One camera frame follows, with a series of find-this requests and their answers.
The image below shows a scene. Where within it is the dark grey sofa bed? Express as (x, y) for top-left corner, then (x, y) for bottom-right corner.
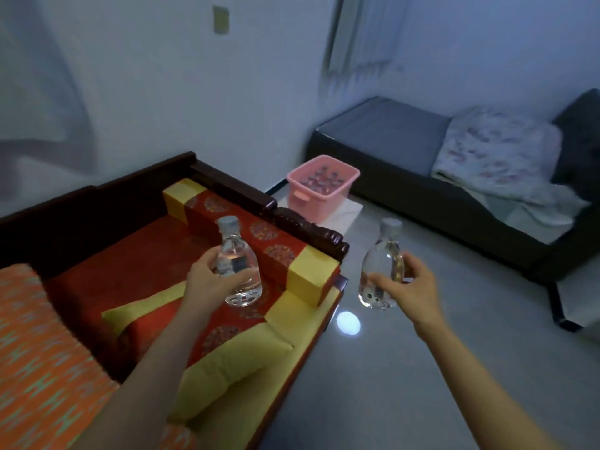
(306, 88), (600, 332)

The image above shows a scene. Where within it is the group of bottles in basket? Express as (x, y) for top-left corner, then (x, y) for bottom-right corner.
(301, 166), (348, 192)

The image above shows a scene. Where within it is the dark wooden sofa frame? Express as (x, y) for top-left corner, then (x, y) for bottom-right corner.
(0, 151), (350, 450)

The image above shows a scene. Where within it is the clear bottle with plain body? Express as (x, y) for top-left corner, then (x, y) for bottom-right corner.
(358, 218), (407, 311)

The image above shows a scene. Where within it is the clear bottle with dark label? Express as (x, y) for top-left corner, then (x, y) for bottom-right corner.
(215, 216), (263, 308)

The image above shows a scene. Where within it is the person's right forearm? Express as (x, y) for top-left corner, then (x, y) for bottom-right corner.
(412, 318), (565, 450)

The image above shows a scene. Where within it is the person's left forearm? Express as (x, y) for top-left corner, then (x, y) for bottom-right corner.
(79, 302), (221, 450)

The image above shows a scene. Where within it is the small white side table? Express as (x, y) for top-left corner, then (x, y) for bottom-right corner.
(271, 186), (367, 240)

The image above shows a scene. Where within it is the pink plastic basket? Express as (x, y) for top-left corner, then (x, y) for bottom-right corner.
(286, 154), (361, 216)

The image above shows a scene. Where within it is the red pillow with yellow border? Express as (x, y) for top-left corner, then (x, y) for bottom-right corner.
(100, 280), (294, 423)

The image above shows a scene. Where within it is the person's right hand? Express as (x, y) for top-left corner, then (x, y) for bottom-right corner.
(368, 252), (444, 330)

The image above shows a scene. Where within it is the red yellow seat cushion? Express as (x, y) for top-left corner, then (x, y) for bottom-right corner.
(43, 214), (344, 450)

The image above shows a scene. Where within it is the orange patterned cushion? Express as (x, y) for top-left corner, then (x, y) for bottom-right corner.
(0, 263), (200, 450)

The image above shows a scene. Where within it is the person's left hand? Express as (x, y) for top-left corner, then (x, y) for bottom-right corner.
(184, 247), (254, 320)

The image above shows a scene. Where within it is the red bolster with yellow ends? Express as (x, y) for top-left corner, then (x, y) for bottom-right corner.
(162, 178), (341, 308)

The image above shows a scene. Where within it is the beige wall switch plate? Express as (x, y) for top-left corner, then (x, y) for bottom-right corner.
(213, 5), (231, 36)

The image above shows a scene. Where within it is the white floral blanket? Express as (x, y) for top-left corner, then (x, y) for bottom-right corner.
(431, 106), (592, 230)

